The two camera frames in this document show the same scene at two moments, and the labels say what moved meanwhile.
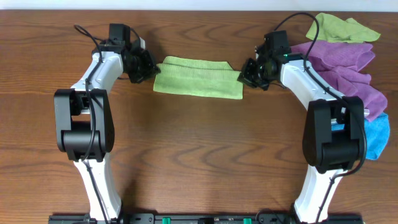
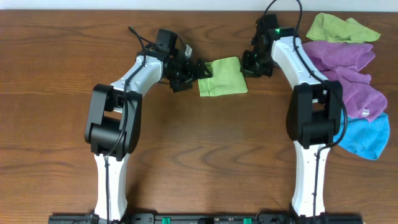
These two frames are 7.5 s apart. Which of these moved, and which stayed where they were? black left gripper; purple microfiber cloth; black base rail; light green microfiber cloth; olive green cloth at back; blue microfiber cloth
Moved: black left gripper; light green microfiber cloth
Stayed: blue microfiber cloth; olive green cloth at back; black base rail; purple microfiber cloth
